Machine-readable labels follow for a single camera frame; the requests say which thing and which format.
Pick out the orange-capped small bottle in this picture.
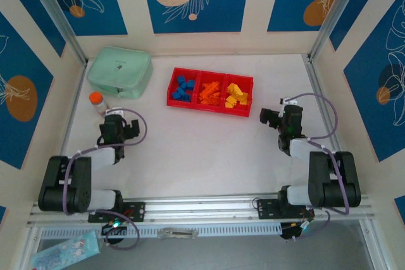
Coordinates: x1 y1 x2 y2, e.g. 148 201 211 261
89 91 110 118

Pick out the mint green zip pouch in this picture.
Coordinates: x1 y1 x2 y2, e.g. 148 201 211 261
85 46 154 100

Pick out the red three-compartment tray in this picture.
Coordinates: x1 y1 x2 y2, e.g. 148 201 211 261
165 66 255 120

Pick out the clear plastic clip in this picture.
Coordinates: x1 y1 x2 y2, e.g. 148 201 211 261
157 227 199 240

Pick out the blue patterned tissue pack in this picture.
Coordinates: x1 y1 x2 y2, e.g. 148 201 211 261
30 230 102 270

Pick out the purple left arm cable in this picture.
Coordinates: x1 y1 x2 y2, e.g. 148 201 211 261
62 108 148 250

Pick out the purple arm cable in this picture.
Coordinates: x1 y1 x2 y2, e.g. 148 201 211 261
62 108 148 250
292 92 351 242

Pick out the aluminium table side rail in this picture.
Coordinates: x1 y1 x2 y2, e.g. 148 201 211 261
303 54 357 195
46 63 88 201

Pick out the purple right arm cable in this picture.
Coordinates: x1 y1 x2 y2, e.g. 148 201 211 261
292 92 351 242

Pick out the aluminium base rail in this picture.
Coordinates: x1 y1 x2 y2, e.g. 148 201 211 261
27 194 376 227

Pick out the white slotted cable duct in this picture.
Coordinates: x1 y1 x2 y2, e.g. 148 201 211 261
40 223 282 240

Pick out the aluminium frame post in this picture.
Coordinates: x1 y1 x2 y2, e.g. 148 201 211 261
23 0 89 66
307 0 370 62

